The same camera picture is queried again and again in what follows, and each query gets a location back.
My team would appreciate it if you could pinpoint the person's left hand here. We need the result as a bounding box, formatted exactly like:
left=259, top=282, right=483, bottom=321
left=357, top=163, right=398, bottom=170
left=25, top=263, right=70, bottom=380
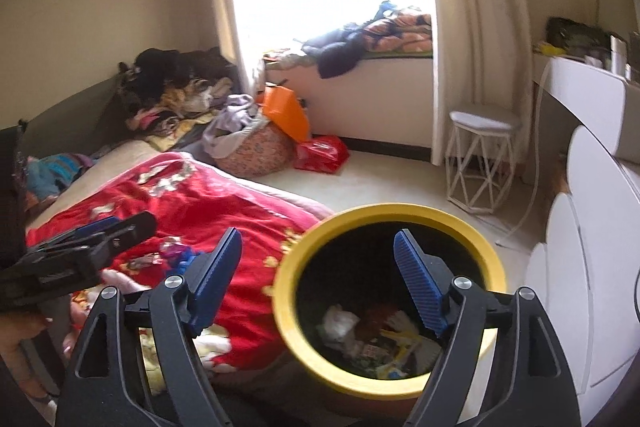
left=0, top=311, right=51, bottom=403

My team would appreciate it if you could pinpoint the lavender garment in basket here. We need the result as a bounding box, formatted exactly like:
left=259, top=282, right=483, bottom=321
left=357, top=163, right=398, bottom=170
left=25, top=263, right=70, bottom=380
left=202, top=94, right=270, bottom=159

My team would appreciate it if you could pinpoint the dark jacket on windowsill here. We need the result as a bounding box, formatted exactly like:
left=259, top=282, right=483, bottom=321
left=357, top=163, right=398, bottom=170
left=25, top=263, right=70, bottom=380
left=302, top=26, right=366, bottom=79

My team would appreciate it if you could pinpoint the cream curtain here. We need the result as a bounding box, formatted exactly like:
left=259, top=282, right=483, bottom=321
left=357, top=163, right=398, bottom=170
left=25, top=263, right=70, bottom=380
left=215, top=0, right=532, bottom=165

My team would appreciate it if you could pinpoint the red plastic bag on floor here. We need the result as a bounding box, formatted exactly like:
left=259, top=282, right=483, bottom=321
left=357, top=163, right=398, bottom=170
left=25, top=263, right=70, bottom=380
left=293, top=135, right=349, bottom=174

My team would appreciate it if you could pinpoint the grey headboard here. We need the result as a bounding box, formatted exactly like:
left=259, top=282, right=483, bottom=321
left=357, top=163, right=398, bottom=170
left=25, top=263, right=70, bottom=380
left=22, top=77, right=131, bottom=158

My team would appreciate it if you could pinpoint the floral laundry basket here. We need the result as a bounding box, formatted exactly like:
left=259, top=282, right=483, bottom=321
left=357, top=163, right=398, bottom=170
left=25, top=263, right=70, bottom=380
left=215, top=124, right=295, bottom=179

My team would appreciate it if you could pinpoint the beige bed sheet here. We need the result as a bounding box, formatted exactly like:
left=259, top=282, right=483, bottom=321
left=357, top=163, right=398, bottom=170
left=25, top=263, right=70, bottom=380
left=27, top=140, right=160, bottom=231

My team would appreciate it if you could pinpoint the white dresser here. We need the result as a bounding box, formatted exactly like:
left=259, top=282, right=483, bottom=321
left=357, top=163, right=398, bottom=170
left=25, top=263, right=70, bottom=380
left=526, top=55, right=639, bottom=424

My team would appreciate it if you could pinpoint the dark box on dresser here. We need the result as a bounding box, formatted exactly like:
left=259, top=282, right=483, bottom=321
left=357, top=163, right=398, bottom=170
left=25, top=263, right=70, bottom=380
left=546, top=17, right=618, bottom=60

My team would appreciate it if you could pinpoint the red floral blanket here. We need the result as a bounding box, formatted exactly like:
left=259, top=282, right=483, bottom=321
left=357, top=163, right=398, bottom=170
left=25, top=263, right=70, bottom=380
left=26, top=153, right=332, bottom=389

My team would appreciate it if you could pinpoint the pile of clothes on bed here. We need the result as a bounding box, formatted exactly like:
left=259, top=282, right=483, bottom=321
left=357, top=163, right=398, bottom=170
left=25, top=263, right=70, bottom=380
left=117, top=48, right=240, bottom=152

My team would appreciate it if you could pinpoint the white cable by dresser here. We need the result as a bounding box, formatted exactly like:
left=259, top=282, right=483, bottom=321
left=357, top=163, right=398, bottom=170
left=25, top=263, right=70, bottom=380
left=494, top=76, right=547, bottom=249

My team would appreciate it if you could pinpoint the white wire frame stool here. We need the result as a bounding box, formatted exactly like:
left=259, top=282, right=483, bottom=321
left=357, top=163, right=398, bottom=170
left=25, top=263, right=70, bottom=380
left=445, top=104, right=521, bottom=215

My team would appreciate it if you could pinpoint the yellow rimmed trash bin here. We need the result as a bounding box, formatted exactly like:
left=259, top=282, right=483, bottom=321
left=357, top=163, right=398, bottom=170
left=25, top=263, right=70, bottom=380
left=272, top=202, right=506, bottom=418

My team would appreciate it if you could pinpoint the orange patterned quilt on windowsill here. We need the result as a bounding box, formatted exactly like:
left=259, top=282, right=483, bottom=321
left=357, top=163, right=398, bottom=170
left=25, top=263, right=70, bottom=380
left=362, top=11, right=433, bottom=54

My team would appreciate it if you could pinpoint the orange shopping bag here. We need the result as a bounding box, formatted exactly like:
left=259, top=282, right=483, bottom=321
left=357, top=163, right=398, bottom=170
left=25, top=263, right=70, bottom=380
left=262, top=84, right=310, bottom=143

